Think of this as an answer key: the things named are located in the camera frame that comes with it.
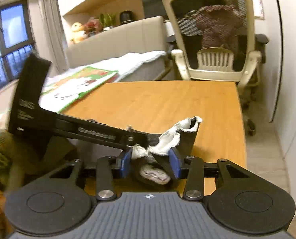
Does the dark grey sock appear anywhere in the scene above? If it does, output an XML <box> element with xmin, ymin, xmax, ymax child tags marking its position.
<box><xmin>73</xmin><ymin>116</ymin><xmax>203</xmax><ymax>186</ymax></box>

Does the beige curtain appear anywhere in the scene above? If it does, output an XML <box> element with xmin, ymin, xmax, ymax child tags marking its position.
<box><xmin>35</xmin><ymin>0</ymin><xmax>69</xmax><ymax>71</ymax></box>

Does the brown plush toy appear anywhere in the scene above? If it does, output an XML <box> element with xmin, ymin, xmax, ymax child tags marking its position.
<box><xmin>85</xmin><ymin>17</ymin><xmax>102</xmax><ymax>36</ymax></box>

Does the window with black railing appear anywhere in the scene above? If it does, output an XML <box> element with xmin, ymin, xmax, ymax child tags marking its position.
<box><xmin>0</xmin><ymin>0</ymin><xmax>36</xmax><ymax>96</ymax></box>

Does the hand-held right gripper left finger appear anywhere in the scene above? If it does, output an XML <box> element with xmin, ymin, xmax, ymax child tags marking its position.
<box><xmin>50</xmin><ymin>149</ymin><xmax>133</xmax><ymax>201</ymax></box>

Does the framed wall picture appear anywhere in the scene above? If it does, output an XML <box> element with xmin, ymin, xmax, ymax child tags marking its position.
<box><xmin>254</xmin><ymin>0</ymin><xmax>266</xmax><ymax>20</ymax></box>

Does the cartoon printed mat green edge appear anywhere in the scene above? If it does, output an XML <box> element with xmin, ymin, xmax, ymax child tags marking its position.
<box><xmin>40</xmin><ymin>66</ymin><xmax>119</xmax><ymax>114</ymax></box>

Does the yellow plush duck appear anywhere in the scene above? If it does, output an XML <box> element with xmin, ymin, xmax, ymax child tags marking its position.
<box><xmin>70</xmin><ymin>22</ymin><xmax>87</xmax><ymax>43</ymax></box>

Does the beige mesh office chair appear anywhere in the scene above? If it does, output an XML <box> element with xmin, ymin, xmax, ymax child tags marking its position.
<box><xmin>162</xmin><ymin>0</ymin><xmax>269</xmax><ymax>136</ymax></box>

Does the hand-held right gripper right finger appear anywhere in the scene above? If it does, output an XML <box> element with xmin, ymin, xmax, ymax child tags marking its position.
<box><xmin>169</xmin><ymin>149</ymin><xmax>250</xmax><ymax>201</ymax></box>

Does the black jar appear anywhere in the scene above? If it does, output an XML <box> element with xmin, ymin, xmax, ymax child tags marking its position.
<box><xmin>119</xmin><ymin>10</ymin><xmax>135</xmax><ymax>25</ymax></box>

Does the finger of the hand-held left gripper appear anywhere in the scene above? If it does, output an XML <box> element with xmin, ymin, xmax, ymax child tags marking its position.
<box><xmin>127</xmin><ymin>127</ymin><xmax>149</xmax><ymax>150</ymax></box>

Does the green potted plant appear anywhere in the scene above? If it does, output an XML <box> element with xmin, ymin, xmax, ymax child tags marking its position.
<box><xmin>99</xmin><ymin>12</ymin><xmax>117</xmax><ymax>31</ymax></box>

